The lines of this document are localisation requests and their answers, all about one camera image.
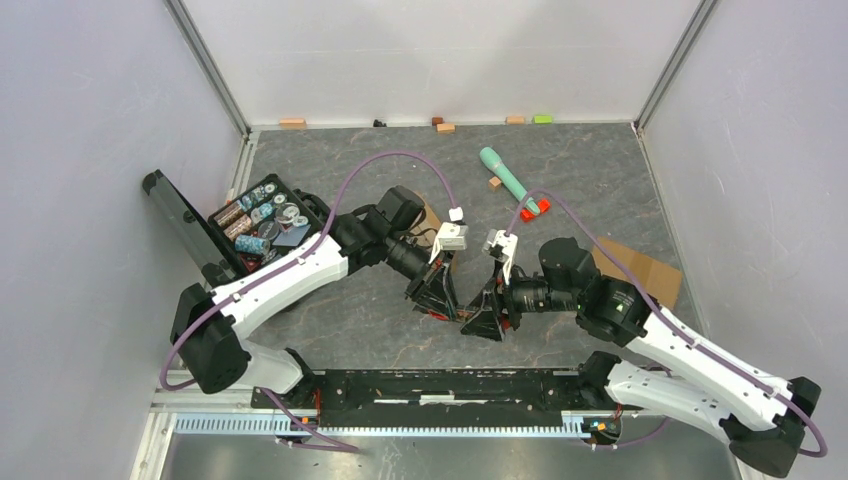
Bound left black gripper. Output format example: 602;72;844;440
385;230;459;321

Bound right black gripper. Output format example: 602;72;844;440
459;257;580;342

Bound brown cardboard express box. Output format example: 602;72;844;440
406;191;442;263

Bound red box cutter knife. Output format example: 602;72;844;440
424;307;512;330

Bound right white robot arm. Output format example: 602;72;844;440
462;230;821;478

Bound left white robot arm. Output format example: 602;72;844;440
171;186;465;408

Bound flat brown cardboard box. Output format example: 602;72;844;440
598;237;683;309

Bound small brown wooden cube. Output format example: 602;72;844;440
488;176;502;191

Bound black case with poker chips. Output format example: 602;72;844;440
141;169;346;321

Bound tan block far left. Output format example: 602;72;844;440
278;118;307;130

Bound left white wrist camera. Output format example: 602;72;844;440
429;207;468;263

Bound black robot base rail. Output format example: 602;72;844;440
279;368;617;428

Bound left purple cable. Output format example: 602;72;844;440
158;150;463;456

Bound purple cable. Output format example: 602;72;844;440
504;188;829;460
158;150;463;456

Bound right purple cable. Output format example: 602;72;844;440
504;188;829;460

